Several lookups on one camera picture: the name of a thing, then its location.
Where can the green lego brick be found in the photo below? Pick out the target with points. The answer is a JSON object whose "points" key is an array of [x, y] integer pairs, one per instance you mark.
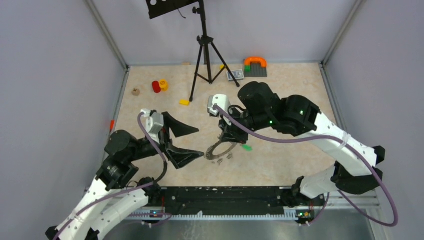
{"points": [[247, 68]]}

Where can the red plastic cylinder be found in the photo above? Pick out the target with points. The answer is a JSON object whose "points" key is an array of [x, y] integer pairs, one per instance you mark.
{"points": [[156, 87]]}

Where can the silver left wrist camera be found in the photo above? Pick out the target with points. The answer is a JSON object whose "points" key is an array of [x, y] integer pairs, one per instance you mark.
{"points": [[154, 121]]}

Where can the blue playing card box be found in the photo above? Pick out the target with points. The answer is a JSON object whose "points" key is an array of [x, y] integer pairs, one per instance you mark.
{"points": [[237, 74]]}

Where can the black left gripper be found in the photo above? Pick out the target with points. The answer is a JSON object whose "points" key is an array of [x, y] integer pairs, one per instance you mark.
{"points": [[179, 156]]}

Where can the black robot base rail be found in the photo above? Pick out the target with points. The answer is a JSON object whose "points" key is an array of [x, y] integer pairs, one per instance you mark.
{"points": [[230, 203]]}

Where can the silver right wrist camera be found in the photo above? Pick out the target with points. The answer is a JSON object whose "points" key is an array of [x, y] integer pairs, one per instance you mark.
{"points": [[220, 100]]}

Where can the black tripod stand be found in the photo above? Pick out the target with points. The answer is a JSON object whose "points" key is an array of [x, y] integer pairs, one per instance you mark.
{"points": [[205, 41]]}

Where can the yellow lego brick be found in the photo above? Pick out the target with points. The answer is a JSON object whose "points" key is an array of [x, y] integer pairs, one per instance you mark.
{"points": [[184, 102]]}

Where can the grey lego baseplate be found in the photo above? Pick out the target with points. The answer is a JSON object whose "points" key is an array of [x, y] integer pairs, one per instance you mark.
{"points": [[256, 71]]}

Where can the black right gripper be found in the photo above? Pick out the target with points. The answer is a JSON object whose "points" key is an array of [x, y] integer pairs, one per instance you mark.
{"points": [[230, 133]]}

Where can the yellow plastic cylinder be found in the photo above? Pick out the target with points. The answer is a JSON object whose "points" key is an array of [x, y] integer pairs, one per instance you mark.
{"points": [[164, 86]]}

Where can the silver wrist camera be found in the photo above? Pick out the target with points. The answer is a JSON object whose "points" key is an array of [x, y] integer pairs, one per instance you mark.
{"points": [[154, 121], [220, 100]]}

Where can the orange plastic arch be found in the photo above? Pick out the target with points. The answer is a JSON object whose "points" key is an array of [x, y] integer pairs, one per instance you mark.
{"points": [[255, 60]]}

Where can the black perforated mount plate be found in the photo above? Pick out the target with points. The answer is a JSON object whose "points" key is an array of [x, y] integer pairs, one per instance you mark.
{"points": [[157, 8]]}

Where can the small wooden block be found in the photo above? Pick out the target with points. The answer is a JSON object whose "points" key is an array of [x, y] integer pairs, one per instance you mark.
{"points": [[135, 92]]}

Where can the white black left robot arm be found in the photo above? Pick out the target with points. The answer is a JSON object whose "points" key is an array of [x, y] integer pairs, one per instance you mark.
{"points": [[109, 201]]}

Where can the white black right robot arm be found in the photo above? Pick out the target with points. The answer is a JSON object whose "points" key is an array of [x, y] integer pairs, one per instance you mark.
{"points": [[355, 169]]}

